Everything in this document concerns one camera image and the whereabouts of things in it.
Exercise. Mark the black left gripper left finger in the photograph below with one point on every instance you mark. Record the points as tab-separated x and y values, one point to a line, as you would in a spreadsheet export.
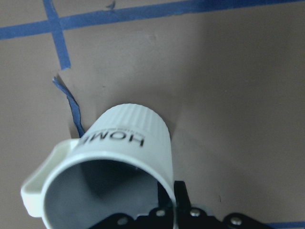
160	217

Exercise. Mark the white ribbed mug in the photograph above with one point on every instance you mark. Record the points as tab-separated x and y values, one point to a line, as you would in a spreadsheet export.
122	164

